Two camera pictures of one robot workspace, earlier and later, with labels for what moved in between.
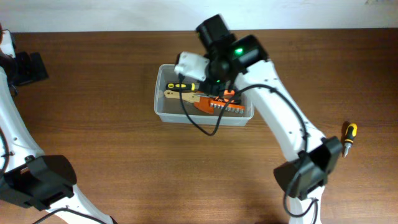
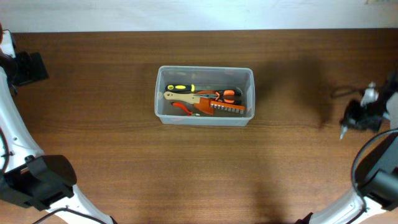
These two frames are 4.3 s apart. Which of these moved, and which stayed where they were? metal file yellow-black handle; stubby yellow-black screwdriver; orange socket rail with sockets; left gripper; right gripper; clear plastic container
Moved: stubby yellow-black screwdriver; right gripper
Stayed: clear plastic container; left gripper; metal file yellow-black handle; orange socket rail with sockets
